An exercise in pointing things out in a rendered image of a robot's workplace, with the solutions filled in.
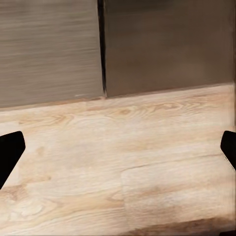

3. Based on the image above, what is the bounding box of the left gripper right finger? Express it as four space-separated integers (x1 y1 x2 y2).
220 131 236 170

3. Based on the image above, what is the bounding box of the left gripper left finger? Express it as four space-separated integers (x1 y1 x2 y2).
0 131 26 190

